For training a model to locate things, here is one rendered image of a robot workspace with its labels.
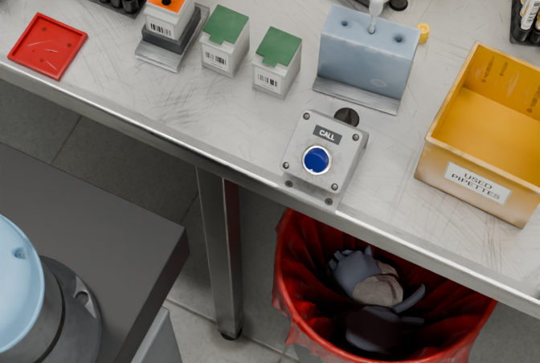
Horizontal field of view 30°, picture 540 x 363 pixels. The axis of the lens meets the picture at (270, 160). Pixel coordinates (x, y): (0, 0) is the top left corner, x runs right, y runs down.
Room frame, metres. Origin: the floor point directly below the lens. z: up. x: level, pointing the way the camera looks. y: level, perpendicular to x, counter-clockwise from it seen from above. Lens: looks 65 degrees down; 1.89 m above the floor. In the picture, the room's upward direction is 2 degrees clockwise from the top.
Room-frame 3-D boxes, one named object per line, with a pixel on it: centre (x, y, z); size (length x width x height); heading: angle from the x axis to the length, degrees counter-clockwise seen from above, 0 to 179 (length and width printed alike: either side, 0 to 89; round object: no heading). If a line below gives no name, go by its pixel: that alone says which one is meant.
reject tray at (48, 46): (0.61, 0.26, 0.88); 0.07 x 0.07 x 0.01; 66
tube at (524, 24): (0.64, -0.29, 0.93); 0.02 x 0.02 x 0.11
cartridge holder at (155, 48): (0.63, 0.12, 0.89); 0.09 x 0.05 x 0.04; 158
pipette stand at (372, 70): (0.58, -0.10, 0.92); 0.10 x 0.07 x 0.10; 72
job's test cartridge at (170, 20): (0.63, 0.12, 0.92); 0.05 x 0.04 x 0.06; 158
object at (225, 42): (0.60, 0.05, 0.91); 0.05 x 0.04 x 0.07; 156
